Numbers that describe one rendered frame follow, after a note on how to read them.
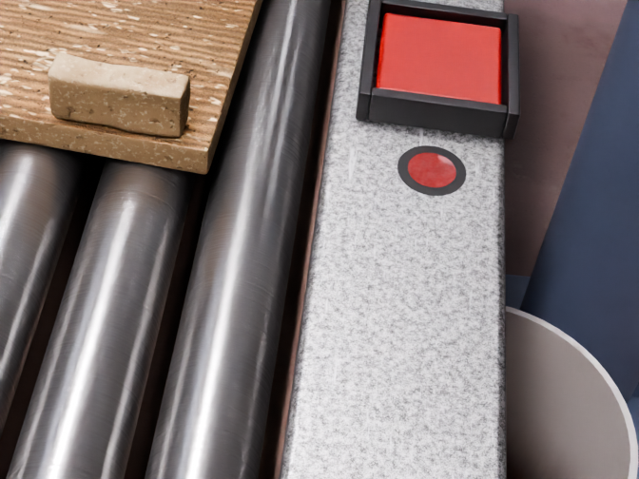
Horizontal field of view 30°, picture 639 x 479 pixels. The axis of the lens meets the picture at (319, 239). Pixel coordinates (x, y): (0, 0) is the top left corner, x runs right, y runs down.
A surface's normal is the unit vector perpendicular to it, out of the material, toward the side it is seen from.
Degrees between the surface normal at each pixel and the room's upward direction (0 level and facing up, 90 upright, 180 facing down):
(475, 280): 0
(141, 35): 0
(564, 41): 0
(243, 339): 22
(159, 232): 40
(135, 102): 94
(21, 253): 31
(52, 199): 49
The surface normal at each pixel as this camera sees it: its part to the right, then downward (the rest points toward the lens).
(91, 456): 0.59, -0.49
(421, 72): 0.09, -0.66
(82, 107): -0.14, 0.76
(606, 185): -0.79, 0.41
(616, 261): -0.43, 0.65
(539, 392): -0.65, 0.49
